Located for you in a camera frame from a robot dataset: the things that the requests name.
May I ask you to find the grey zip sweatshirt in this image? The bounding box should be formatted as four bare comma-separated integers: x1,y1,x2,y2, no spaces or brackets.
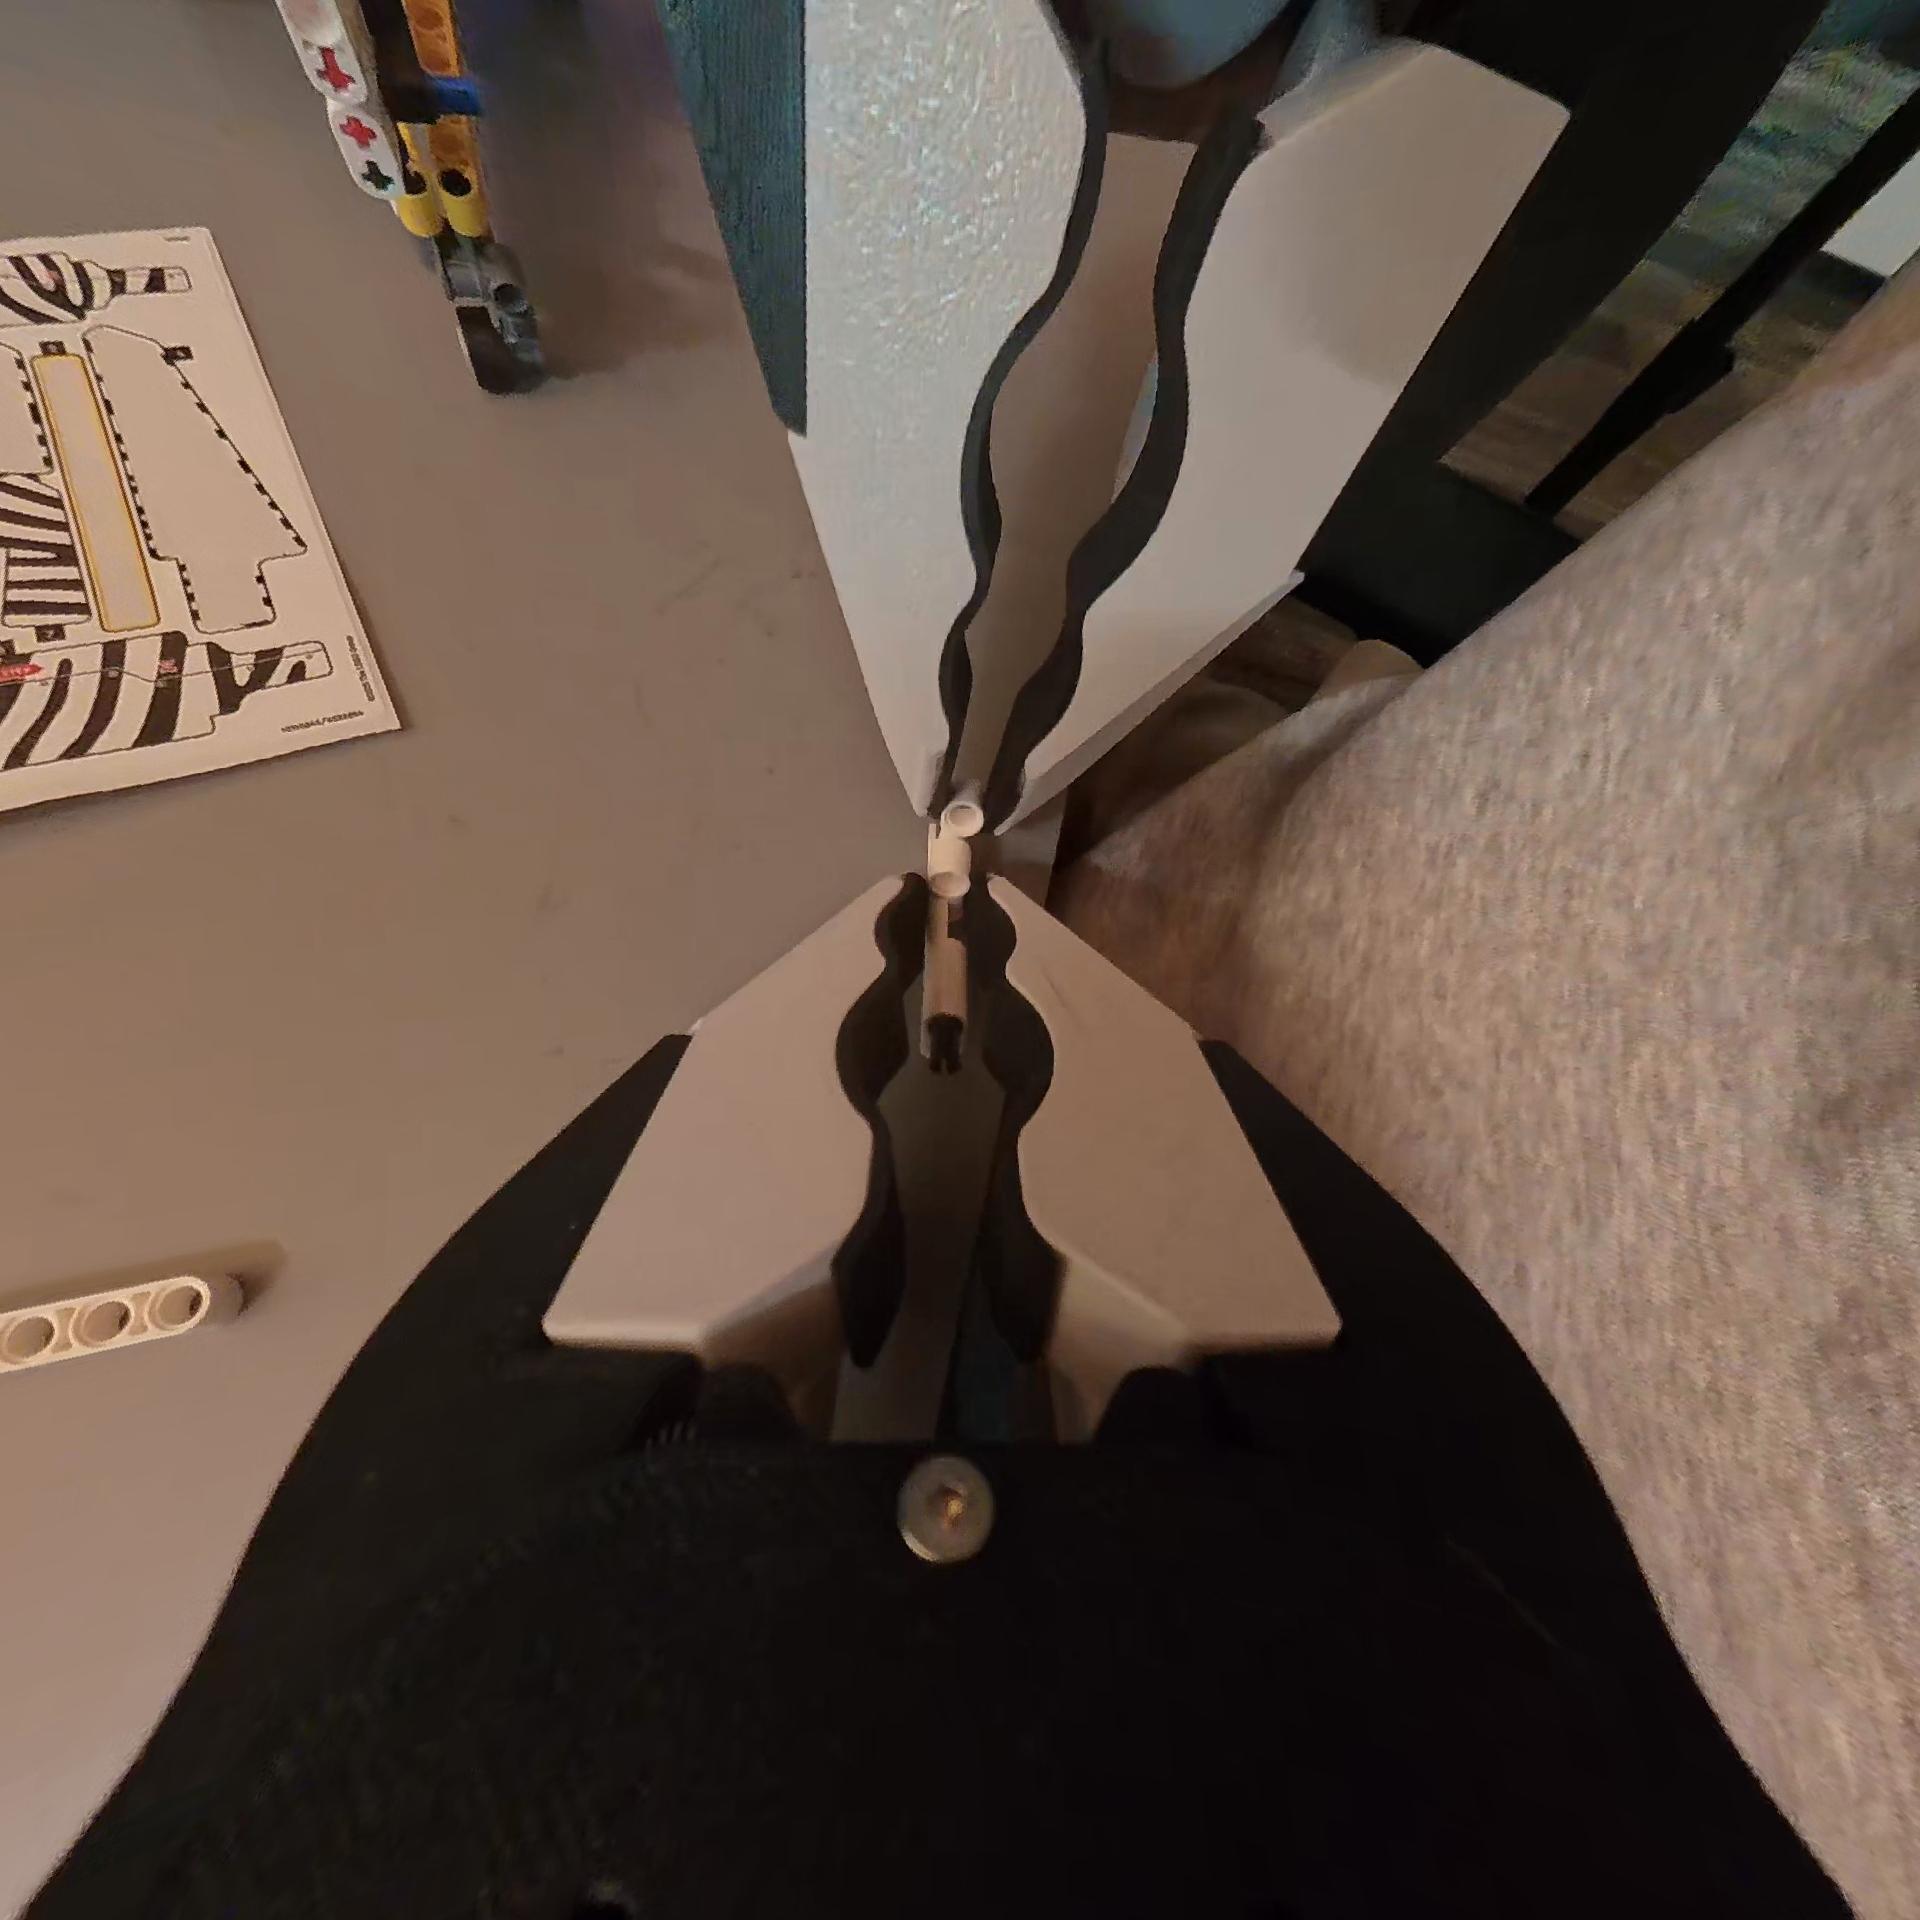
1050,292,1920,1920

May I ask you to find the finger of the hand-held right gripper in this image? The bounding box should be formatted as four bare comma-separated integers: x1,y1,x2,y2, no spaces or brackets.
788,0,1112,821
990,43,1578,834

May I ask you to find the lego airplane model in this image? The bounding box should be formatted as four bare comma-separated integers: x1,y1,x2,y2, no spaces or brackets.
274,0,544,394

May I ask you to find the black table leg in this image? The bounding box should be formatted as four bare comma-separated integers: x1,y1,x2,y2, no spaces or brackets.
1296,133,1920,662

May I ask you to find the white lego connector assembly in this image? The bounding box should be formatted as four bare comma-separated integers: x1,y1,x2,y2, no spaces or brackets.
910,794,990,1079

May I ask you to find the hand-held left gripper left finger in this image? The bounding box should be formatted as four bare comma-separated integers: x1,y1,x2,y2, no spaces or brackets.
539,874,923,1408

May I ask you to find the beige cloth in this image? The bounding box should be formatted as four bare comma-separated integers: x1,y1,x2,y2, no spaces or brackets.
1072,637,1420,846

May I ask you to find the white lego beam with holes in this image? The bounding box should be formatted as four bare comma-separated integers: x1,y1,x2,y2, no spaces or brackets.
0,1272,252,1375

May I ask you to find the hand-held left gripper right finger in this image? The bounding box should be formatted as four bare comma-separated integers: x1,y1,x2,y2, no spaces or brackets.
978,878,1346,1414

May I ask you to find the zebra sticker sheet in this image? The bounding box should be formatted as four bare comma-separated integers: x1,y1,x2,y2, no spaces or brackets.
0,224,406,816

